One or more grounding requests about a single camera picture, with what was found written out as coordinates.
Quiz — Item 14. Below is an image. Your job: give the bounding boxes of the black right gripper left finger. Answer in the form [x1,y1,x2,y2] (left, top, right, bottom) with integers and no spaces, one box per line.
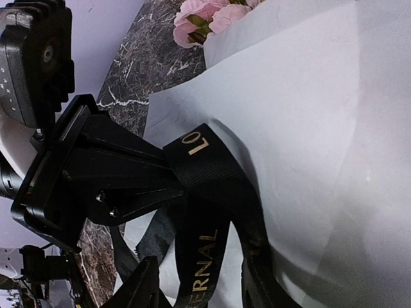
[112,257,159,308]

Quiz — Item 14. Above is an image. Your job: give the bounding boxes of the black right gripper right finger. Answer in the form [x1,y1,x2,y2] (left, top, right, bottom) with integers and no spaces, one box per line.
[241,250,301,308]

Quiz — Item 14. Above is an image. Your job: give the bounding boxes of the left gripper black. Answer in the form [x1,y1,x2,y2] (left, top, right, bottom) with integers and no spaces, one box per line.
[11,94,184,253]

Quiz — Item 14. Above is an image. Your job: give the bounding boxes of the black ribbon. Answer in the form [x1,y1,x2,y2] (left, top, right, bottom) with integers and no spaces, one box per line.
[134,122,274,308]

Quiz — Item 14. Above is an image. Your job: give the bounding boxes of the small pink fake rose stem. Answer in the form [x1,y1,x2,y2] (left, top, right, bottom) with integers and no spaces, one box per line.
[173,0,262,49]

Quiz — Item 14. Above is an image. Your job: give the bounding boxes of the translucent white wrapping paper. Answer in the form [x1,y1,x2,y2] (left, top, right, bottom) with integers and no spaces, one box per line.
[121,0,411,308]

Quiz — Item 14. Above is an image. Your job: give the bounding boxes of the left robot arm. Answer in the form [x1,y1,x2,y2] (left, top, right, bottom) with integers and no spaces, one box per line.
[1,94,185,307]

